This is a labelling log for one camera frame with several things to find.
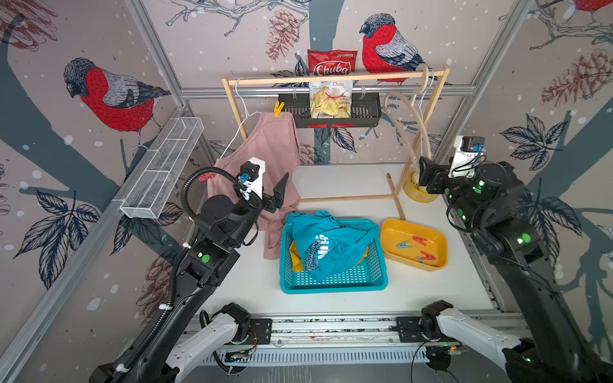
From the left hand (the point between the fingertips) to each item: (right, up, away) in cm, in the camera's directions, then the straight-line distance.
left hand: (275, 164), depth 57 cm
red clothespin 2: (+53, -33, +31) cm, 70 cm away
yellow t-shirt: (+3, -30, +27) cm, 41 cm away
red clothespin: (+53, -27, +37) cm, 70 cm away
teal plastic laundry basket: (+30, -38, +27) cm, 55 cm away
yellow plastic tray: (+50, -29, +35) cm, 67 cm away
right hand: (+40, +2, +2) cm, 40 cm away
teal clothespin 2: (+50, -34, +31) cm, 68 cm away
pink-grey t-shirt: (-5, +10, +24) cm, 27 cm away
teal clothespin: (+46, -30, +35) cm, 65 cm away
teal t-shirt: (+14, -25, +17) cm, 33 cm away
